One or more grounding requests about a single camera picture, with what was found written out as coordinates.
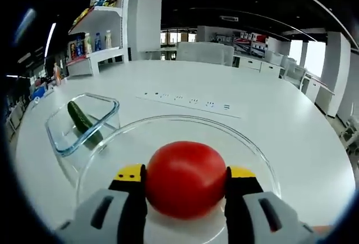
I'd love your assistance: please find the white mesh partition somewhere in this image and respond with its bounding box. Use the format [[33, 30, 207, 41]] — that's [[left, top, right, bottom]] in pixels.
[[177, 42, 235, 66]]

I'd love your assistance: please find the round glass bowl storage container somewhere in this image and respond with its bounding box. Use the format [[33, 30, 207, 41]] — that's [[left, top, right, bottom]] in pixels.
[[75, 114, 282, 244]]

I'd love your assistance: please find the flag wall poster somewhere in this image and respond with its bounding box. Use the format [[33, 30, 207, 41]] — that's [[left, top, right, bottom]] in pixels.
[[232, 32, 267, 57]]

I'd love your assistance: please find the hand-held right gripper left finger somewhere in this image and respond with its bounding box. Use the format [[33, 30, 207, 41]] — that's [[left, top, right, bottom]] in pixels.
[[54, 164, 149, 244]]

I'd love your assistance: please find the blue tall snack packet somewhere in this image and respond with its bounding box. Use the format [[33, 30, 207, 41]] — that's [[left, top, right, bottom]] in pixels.
[[76, 36, 85, 58]]

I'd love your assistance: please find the red tomato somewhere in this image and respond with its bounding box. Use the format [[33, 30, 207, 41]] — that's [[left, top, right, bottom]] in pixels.
[[145, 141, 227, 220]]

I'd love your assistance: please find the blue white bag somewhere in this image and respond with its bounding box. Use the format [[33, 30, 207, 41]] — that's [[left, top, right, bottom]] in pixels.
[[30, 86, 48, 102]]

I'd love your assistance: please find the white pillar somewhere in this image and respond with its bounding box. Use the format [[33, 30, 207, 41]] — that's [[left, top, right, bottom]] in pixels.
[[319, 32, 351, 116]]

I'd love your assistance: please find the red snack packet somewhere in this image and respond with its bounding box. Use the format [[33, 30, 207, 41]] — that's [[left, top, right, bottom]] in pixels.
[[69, 41, 79, 61]]

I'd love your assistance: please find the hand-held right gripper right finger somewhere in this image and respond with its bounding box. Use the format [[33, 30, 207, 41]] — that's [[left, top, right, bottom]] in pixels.
[[224, 165, 317, 244]]

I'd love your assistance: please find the rectangular glass storage container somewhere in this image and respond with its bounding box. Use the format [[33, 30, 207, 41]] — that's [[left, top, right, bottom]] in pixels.
[[45, 93, 121, 158]]

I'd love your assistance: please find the white low cabinet row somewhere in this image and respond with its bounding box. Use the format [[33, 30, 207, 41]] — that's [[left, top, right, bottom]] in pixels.
[[234, 56, 283, 78]]

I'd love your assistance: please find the ceiling strip light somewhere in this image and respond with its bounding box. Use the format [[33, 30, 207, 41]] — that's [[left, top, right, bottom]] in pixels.
[[44, 22, 57, 58]]

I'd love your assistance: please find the orange drink bottle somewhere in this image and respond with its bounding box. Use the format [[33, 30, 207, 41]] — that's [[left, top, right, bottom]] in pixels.
[[53, 63, 62, 86]]

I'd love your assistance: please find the white display shelf unit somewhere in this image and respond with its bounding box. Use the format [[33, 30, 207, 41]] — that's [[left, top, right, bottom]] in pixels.
[[67, 0, 163, 77]]

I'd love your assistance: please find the green cucumber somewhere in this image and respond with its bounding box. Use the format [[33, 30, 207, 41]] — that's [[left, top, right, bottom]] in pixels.
[[67, 100, 104, 146]]

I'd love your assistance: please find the white table socket strip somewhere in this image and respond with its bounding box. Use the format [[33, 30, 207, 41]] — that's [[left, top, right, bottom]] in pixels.
[[136, 91, 242, 119]]

